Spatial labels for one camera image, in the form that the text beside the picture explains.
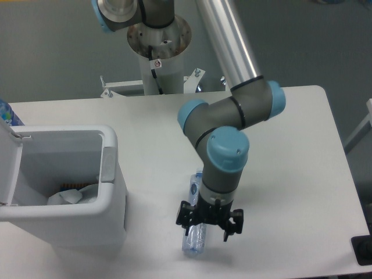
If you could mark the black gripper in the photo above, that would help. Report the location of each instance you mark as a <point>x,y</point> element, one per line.
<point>215,214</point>

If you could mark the clear plastic water bottle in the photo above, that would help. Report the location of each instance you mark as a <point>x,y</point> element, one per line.
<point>193,243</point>

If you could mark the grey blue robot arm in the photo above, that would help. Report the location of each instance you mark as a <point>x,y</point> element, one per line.
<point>214,130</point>

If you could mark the white open trash can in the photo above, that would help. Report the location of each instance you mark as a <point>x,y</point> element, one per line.
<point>37,160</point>

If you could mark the blue snack package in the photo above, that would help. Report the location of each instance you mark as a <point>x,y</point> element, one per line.
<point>77,186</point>

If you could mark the blue labelled bottle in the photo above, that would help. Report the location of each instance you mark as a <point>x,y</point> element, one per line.
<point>9,116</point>

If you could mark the black table clamp mount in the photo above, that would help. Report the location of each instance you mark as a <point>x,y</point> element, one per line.
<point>362,249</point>

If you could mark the white metal base frame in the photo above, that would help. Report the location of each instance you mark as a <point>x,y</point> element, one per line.
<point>198,81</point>

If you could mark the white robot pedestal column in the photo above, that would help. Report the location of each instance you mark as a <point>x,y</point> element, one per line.
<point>160,51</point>

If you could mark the white frame leg right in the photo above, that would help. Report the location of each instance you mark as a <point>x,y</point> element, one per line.
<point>360,131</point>

